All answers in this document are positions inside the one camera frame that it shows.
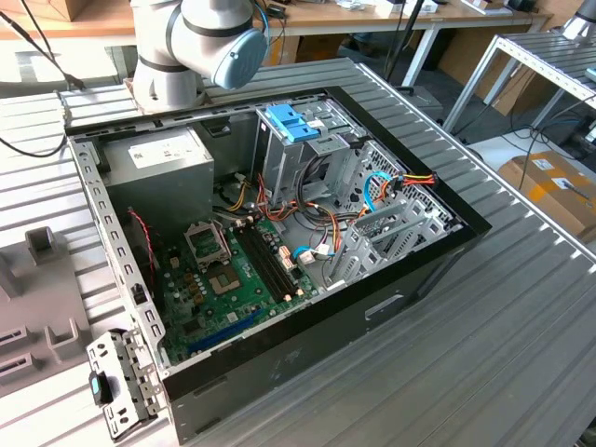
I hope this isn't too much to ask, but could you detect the metal slot retainer bracket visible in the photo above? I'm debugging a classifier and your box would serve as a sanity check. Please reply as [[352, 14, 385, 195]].
[[86, 328, 167, 442]]

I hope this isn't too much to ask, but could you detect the black latch with teal tab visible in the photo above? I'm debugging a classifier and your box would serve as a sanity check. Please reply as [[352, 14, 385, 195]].
[[88, 371, 115, 406]]

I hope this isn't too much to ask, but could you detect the brown cardboard box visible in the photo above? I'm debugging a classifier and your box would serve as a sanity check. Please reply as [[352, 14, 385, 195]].
[[497, 151, 596, 243]]

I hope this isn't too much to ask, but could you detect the green motherboard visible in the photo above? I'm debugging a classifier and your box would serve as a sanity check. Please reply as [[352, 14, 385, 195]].
[[156, 216, 322, 367]]

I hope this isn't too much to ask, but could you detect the black cable bundle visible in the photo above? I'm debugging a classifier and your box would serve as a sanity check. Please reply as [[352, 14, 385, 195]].
[[297, 156, 355, 220]]

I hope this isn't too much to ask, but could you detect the metal drive cage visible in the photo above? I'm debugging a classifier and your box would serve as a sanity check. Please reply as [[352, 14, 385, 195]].
[[253, 100, 369, 210]]

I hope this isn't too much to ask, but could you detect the blue data wire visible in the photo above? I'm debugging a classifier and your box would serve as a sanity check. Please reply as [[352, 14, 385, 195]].
[[291, 171, 402, 262]]

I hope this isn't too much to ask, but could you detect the red black fan wire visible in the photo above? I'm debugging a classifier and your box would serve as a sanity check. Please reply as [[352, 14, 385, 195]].
[[128, 208, 159, 299]]

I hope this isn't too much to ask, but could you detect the metal socket cover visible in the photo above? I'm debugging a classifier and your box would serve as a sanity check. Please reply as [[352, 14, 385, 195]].
[[183, 221, 233, 270]]

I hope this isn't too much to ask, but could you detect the blue plastic cage latch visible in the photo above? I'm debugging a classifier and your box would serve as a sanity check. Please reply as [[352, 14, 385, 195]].
[[266, 104, 322, 144]]

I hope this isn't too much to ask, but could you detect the wooden desk with white legs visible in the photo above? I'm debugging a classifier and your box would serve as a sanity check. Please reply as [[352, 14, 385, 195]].
[[269, 0, 555, 89]]

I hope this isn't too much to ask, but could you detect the blue expansion slot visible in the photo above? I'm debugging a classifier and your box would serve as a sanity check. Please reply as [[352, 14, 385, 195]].
[[187, 309, 262, 355]]

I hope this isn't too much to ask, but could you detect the black open PC case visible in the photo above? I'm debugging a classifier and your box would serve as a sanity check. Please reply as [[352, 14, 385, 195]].
[[63, 86, 494, 446]]

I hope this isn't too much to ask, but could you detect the black RAM slot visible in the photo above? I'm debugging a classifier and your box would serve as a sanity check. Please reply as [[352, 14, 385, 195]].
[[252, 221, 304, 296], [246, 223, 297, 299], [239, 225, 289, 303], [234, 226, 283, 305]]

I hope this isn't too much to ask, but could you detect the CPU socket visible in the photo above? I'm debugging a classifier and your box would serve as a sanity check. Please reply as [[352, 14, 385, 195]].
[[204, 261, 244, 299]]

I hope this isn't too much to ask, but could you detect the coloured disk power wire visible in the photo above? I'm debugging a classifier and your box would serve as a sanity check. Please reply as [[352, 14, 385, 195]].
[[377, 170, 440, 206]]

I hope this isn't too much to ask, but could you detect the grey power supply unit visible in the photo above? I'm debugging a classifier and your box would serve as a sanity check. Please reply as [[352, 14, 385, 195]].
[[100, 126, 216, 234]]

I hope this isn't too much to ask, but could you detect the grey parts rack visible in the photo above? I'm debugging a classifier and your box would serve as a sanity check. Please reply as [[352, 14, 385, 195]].
[[0, 225, 94, 397]]

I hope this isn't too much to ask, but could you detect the white connector with thin wires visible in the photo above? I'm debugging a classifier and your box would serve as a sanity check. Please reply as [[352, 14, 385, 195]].
[[296, 249, 337, 269]]

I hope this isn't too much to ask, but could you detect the metal disk bay cage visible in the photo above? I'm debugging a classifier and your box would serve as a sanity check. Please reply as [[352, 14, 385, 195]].
[[325, 139, 467, 292]]

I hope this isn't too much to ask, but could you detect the black stand pole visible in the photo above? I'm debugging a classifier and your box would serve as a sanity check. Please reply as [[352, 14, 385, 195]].
[[386, 0, 427, 89]]

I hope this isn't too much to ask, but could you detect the coloured power wire bundle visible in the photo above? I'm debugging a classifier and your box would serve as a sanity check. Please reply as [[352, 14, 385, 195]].
[[231, 172, 373, 263]]

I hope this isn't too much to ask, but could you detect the metal slat table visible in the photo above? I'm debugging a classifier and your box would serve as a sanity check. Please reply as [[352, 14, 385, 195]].
[[441, 32, 596, 136]]

